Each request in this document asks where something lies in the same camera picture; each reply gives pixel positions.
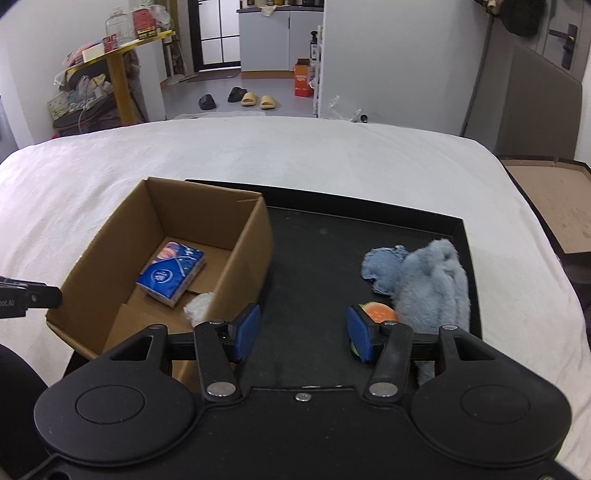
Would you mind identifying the black slipper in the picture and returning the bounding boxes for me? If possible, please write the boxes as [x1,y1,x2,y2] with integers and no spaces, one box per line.
[198,94,216,111]
[228,87,247,103]

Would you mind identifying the denim stuffed toy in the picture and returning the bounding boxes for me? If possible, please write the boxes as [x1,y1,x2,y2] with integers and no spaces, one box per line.
[361,245,409,296]

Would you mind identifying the red snack box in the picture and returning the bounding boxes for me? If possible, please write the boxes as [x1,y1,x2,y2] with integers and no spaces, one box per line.
[131,7,157,40]

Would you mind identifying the large flat cardboard tray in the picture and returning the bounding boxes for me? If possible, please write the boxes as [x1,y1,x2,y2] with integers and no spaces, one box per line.
[500,157,590,255]

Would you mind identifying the blue tissue pack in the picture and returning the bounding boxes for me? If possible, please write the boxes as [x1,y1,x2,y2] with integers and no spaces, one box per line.
[136,241,205,307]

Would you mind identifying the black framed glass door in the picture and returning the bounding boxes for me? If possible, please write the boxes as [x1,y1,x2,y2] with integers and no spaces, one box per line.
[187,0,242,72]

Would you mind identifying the black slipper left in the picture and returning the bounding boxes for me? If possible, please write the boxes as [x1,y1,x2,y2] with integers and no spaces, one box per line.
[198,94,216,111]

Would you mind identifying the orange carton box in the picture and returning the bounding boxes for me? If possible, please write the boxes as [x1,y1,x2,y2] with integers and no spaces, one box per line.
[294,58,314,98]

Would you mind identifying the yellow round side table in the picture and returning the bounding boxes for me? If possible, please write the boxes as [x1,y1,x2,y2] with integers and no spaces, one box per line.
[65,30,175,126]

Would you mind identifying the dark hanging clothes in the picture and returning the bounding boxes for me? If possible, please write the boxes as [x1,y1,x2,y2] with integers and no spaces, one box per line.
[476,0,546,38]

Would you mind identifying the fluffy light blue plush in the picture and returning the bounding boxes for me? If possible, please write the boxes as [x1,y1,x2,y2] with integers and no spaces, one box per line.
[390,238,472,386]

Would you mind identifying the black spray bottle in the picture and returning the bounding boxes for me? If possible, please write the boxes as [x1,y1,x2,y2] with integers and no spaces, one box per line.
[310,30,318,62]

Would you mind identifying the beige slipper right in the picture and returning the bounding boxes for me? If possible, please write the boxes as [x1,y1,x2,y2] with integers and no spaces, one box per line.
[259,95,276,110]

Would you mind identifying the white crumpled tissue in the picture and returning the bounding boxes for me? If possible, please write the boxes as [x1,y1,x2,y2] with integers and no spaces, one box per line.
[183,292,214,327]

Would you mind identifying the clutter pile under table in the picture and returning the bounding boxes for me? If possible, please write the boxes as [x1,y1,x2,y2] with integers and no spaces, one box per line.
[52,50,146,138]

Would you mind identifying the beige slipper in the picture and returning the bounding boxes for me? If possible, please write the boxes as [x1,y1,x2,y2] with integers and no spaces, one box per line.
[259,95,276,110]
[240,92,257,107]

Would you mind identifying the grey upholstered board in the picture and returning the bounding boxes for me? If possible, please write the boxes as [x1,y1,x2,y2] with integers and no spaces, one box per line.
[495,44,583,160]

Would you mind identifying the burger plush toy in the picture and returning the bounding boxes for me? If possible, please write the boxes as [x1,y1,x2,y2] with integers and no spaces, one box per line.
[346,302,397,363]

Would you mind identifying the white bed cover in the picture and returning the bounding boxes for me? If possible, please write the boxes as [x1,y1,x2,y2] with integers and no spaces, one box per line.
[1,117,590,479]

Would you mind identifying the black plastic tray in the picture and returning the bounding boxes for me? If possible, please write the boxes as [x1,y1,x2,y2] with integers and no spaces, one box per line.
[62,178,484,393]

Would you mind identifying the white kitchen cabinet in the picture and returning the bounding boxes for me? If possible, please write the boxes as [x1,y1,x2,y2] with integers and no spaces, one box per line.
[238,7,324,74]

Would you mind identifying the beige slipper left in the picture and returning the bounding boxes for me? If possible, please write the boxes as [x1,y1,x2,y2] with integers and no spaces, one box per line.
[240,92,257,107]

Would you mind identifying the black slipper right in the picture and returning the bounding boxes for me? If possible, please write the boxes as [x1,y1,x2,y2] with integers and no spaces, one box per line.
[228,87,247,103]

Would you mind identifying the crumpled clear plastic bag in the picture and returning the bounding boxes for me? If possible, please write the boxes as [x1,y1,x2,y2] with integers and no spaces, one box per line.
[327,95,369,123]

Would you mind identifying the brown cardboard box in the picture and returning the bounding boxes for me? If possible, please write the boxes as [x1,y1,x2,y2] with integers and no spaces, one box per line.
[46,178,273,359]

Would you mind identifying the black door handle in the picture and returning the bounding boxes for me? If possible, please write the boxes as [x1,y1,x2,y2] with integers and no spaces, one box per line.
[548,23,578,71]

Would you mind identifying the clear glass jar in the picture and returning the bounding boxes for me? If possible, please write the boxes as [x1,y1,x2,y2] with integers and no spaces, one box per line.
[105,7,135,48]

